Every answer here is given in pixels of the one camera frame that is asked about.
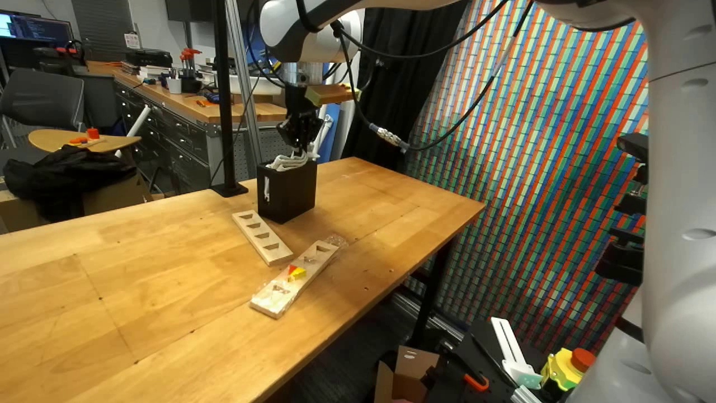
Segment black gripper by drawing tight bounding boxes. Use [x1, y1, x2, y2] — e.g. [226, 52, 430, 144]
[277, 82, 324, 162]

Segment white cloth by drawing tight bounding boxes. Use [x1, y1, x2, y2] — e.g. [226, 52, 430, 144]
[266, 150, 318, 174]

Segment black box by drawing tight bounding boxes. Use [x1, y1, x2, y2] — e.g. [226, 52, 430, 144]
[256, 159, 319, 225]

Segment small open cardboard box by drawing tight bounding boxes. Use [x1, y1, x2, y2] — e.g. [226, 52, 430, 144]
[372, 343, 443, 403]

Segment black stand pole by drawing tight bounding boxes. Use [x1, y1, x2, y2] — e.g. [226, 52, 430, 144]
[213, 0, 251, 199]

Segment plain wooden puzzle board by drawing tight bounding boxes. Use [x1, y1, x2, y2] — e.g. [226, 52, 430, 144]
[231, 209, 296, 267]

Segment grey aluminium pole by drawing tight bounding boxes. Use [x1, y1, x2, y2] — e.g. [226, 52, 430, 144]
[224, 0, 264, 169]

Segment black curtain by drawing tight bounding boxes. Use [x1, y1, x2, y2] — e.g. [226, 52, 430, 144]
[348, 6, 468, 176]

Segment wooden top workbench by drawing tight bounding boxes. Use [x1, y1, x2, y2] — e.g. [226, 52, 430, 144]
[85, 61, 353, 193]

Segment wooden puzzle board coloured pieces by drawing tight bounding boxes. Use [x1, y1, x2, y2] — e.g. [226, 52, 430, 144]
[249, 237, 341, 319]

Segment red topped black device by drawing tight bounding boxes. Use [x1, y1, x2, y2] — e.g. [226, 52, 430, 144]
[176, 46, 206, 96]

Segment white slanted bar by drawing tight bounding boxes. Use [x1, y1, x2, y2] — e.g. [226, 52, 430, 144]
[112, 102, 151, 162]

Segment flat black device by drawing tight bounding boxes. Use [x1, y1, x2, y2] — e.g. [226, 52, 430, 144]
[122, 46, 174, 70]

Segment black table leg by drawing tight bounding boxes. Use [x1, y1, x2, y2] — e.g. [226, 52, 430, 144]
[409, 237, 456, 350]

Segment orange toy pieces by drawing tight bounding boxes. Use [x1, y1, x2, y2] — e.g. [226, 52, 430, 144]
[70, 125, 106, 147]

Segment colourful striped backdrop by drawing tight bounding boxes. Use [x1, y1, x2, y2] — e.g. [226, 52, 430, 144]
[405, 0, 655, 353]

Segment black bag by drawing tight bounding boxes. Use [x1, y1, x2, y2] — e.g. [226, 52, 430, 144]
[2, 144, 141, 223]

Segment round wooden stool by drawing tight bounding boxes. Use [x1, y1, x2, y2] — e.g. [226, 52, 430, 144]
[26, 128, 143, 156]

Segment black office chair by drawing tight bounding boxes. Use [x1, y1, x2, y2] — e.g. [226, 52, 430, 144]
[0, 64, 88, 153]

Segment dark monitor with blue glow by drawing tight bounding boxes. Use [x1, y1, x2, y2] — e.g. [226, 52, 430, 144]
[0, 9, 75, 49]

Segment yellow red emergency stop button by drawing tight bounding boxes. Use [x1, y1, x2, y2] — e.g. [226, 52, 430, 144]
[539, 344, 600, 393]

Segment black cable with grey connector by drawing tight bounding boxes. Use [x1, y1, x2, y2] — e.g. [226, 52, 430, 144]
[327, 0, 539, 159]

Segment white clamp rail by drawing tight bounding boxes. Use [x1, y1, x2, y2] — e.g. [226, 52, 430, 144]
[487, 315, 544, 403]

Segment orange clamp handle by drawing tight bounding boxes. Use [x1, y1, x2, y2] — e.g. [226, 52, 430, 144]
[464, 370, 494, 397]

